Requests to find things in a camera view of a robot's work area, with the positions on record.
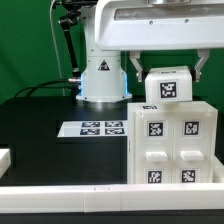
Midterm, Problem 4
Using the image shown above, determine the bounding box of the black cable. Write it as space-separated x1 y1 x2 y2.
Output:
13 78 82 98

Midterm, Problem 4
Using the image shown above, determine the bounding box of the white boundary rail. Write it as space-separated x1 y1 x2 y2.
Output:
0 149 11 178
0 183 224 214
213 157 224 183

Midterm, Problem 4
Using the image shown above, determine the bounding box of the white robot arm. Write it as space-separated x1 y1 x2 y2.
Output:
77 0 224 103

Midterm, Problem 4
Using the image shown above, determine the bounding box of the white right boundary rail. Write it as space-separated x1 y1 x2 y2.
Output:
213 157 224 183

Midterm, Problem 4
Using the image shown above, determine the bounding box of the white cabinet body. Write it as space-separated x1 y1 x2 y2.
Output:
127 101 218 184

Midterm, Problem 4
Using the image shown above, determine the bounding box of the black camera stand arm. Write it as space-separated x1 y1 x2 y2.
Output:
59 0 81 79

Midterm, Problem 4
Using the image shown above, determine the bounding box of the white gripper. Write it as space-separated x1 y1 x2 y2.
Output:
95 0 224 82

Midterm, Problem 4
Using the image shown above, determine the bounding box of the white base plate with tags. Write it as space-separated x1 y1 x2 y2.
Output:
58 120 127 138

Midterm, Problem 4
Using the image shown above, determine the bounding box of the white door panel with tag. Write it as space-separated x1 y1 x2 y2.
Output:
139 112 173 184

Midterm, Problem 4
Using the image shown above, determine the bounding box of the white front boundary rail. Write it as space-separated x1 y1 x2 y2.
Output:
0 183 224 214

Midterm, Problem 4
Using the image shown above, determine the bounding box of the white box with tags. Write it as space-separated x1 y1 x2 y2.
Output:
145 66 192 103

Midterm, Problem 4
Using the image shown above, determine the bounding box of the white left boundary rail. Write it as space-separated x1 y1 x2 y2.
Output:
0 149 11 178

